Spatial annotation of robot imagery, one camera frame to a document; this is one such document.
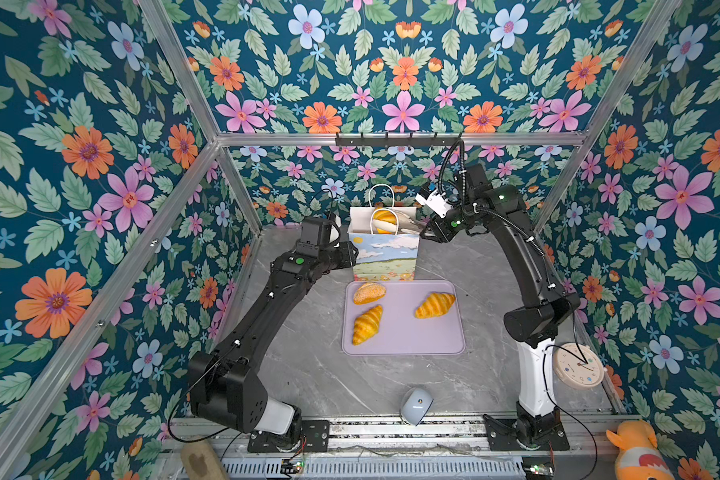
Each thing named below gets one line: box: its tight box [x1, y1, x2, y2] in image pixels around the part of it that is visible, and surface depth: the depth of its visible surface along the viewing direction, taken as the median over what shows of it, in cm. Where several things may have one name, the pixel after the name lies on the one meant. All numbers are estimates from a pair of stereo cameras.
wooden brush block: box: [180, 440, 228, 480], surface depth 69 cm
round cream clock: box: [553, 342, 605, 390], surface depth 84 cm
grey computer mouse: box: [400, 388, 434, 427], surface depth 73 cm
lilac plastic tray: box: [342, 280, 465, 355], surface depth 95 cm
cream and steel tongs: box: [398, 212, 428, 234], surface depth 86 cm
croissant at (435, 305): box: [414, 292, 456, 319], surface depth 95 cm
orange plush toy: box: [606, 420, 675, 480], surface depth 67 cm
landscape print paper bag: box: [347, 184, 420, 282], surface depth 92 cm
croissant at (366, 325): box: [352, 305, 383, 346], surface depth 91 cm
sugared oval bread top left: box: [353, 282, 387, 305], surface depth 98 cm
